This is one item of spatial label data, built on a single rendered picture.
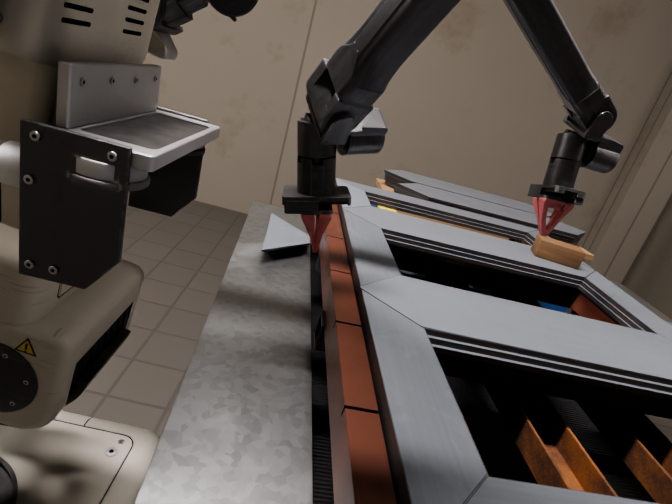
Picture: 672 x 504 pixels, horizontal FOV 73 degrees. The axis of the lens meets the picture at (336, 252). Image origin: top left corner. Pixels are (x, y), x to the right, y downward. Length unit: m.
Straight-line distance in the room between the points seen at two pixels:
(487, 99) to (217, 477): 3.11
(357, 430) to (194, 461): 0.23
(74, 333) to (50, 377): 0.06
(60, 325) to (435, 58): 3.00
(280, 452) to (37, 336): 0.33
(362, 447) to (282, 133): 2.97
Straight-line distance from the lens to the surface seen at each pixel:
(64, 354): 0.63
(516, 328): 0.84
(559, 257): 1.36
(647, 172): 3.80
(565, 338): 0.90
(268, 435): 0.68
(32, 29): 0.50
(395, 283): 0.81
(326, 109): 0.59
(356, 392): 0.56
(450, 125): 3.38
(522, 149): 3.56
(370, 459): 0.49
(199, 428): 0.68
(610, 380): 0.88
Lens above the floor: 1.16
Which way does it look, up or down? 21 degrees down
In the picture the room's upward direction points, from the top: 16 degrees clockwise
